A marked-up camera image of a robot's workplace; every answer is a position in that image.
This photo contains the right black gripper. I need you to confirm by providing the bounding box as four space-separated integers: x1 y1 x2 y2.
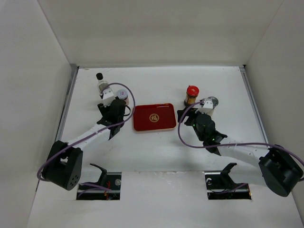
177 105 208 142

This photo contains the small jar pink label lid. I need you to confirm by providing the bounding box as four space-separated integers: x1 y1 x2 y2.
116 89 129 105

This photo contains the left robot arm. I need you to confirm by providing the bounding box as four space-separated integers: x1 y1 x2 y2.
40 99 126 190

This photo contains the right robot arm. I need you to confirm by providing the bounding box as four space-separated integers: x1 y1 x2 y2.
177 107 304 197

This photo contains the red lid sauce jar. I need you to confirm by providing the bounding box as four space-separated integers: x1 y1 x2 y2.
184 85 200 106

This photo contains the dark sauce glass bottle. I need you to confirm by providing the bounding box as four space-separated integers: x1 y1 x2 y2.
96 73 109 97

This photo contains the red rectangular tray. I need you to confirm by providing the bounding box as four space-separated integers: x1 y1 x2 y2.
133 103 177 132

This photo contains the silver lid jar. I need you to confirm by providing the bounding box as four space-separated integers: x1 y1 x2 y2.
208 96 219 109

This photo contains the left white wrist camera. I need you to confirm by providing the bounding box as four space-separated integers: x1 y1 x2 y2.
100 87 116 107

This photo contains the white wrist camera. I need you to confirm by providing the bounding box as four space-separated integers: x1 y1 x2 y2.
100 87 116 107
195 98 214 116

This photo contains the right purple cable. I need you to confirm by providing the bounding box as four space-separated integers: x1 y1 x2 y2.
178 100 304 194

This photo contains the purple cable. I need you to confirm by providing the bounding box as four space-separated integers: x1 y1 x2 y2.
178 100 304 194
36 82 135 198

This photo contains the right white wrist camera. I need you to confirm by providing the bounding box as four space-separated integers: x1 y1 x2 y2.
195 98 214 116

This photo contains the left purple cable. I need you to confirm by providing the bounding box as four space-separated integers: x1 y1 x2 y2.
36 82 135 198

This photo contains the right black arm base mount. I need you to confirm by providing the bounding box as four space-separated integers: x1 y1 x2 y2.
204 163 251 200

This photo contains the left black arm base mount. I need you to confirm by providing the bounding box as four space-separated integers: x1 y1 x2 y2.
76 163 122 201

